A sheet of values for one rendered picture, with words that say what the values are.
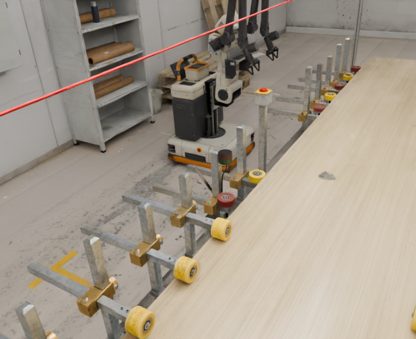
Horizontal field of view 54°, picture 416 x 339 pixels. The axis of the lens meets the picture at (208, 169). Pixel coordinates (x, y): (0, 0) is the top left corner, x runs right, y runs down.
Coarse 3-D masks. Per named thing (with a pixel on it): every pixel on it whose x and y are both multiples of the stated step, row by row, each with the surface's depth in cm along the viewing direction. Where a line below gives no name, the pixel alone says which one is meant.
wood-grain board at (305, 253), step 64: (384, 64) 351; (320, 128) 243; (384, 128) 238; (256, 192) 186; (320, 192) 183; (384, 192) 181; (256, 256) 149; (320, 256) 147; (384, 256) 145; (192, 320) 125; (256, 320) 124; (320, 320) 123; (384, 320) 122
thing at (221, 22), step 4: (224, 16) 324; (236, 16) 333; (220, 20) 327; (224, 20) 325; (216, 24) 331; (220, 24) 328; (224, 24) 326; (236, 24) 327; (224, 28) 328; (236, 28) 331; (220, 32) 331; (236, 32) 342
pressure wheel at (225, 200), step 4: (224, 192) 186; (228, 192) 186; (220, 196) 184; (224, 196) 183; (228, 196) 184; (232, 196) 183; (220, 200) 181; (224, 200) 181; (228, 200) 180; (232, 200) 181; (220, 204) 182; (224, 204) 181; (228, 204) 181; (232, 204) 182
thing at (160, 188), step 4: (156, 184) 205; (160, 184) 204; (156, 188) 203; (160, 188) 202; (164, 188) 201; (168, 188) 201; (172, 188) 200; (160, 192) 203; (164, 192) 201; (168, 192) 200; (172, 192) 198; (176, 192) 197; (176, 196) 198; (196, 196) 193; (200, 196) 193; (196, 200) 192; (200, 200) 191; (204, 200) 190; (200, 204) 192; (220, 208) 186; (224, 208) 185; (228, 208) 184; (224, 212) 186; (228, 212) 184
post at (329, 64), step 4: (328, 56) 307; (332, 56) 307; (328, 60) 308; (332, 60) 309; (328, 64) 310; (332, 64) 311; (328, 68) 311; (328, 72) 312; (328, 76) 314; (328, 80) 315; (328, 84) 317; (324, 100) 324
